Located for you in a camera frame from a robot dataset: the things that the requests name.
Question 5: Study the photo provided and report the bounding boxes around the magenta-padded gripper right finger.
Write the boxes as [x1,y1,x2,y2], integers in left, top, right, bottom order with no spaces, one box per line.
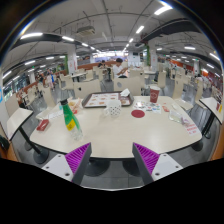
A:
[131,142,184,186]

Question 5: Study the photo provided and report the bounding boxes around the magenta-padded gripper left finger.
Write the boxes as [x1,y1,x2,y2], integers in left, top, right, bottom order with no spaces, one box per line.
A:
[41,142,93,186]

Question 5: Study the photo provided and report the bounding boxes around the green drink bottle black cap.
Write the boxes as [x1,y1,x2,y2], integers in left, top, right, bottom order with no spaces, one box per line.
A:
[59,98,84,142]

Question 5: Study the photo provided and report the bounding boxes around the flat round red coaster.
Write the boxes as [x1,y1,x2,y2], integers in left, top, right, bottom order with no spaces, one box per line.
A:
[130,109,146,119]

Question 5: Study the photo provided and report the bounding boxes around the small red box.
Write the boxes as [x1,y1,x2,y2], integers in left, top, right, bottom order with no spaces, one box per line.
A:
[35,119,50,132]

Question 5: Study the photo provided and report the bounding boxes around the white paper receipt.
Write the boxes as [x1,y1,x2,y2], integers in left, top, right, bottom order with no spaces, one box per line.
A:
[35,107,65,121]

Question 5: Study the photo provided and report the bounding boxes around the crumpled food wrapper bag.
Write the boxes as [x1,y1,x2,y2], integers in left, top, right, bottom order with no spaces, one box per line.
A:
[66,97,84,114]

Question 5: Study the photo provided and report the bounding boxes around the red and white leaflet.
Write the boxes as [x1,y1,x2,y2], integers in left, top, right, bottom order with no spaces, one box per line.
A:
[182,118,203,137]

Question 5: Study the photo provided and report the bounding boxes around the white mug with dark dots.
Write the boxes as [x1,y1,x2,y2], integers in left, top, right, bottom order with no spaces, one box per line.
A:
[103,99,122,118]

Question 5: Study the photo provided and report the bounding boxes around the brown food tray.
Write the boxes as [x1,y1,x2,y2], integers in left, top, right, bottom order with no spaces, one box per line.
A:
[81,91,135,109]

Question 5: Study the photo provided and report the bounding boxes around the red paper cup with lid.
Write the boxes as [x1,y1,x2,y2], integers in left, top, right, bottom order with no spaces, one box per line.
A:
[148,85,161,104]

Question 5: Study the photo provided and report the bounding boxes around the white paper napkin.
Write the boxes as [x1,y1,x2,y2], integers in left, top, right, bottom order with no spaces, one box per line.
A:
[119,88,132,98]

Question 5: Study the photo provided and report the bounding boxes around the group of beige chairs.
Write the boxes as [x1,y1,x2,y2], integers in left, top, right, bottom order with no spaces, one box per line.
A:
[4,64,214,111]

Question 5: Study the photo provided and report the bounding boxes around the beige side table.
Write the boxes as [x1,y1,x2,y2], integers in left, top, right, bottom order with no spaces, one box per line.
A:
[6,107,50,164]
[199,96,224,139]

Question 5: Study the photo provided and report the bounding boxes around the ceiling air conditioner unit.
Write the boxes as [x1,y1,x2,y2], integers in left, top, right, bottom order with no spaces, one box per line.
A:
[75,25,97,37]

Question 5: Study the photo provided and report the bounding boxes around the group of ceiling lights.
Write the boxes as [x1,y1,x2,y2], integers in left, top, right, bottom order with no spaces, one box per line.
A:
[2,1,221,81]

